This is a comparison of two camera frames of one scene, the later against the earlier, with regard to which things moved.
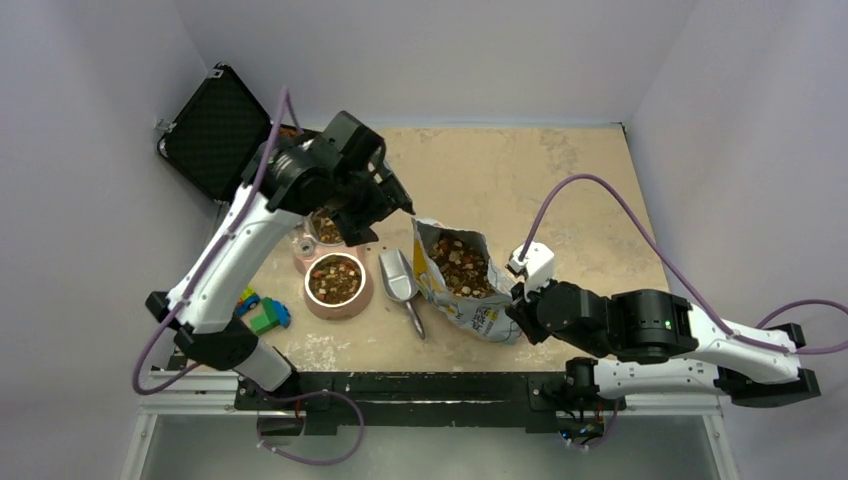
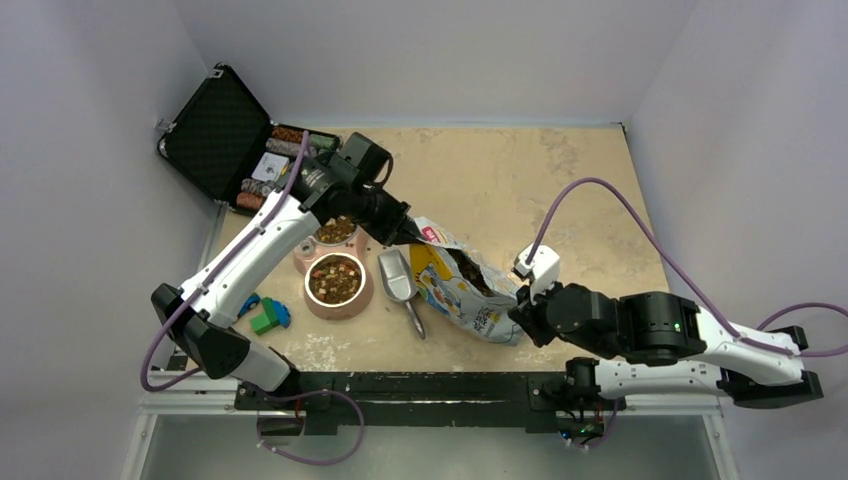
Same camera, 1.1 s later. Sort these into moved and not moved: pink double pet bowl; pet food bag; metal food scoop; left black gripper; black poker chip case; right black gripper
Moved: pet food bag; left black gripper
Not moved: black poker chip case; right black gripper; pink double pet bowl; metal food scoop
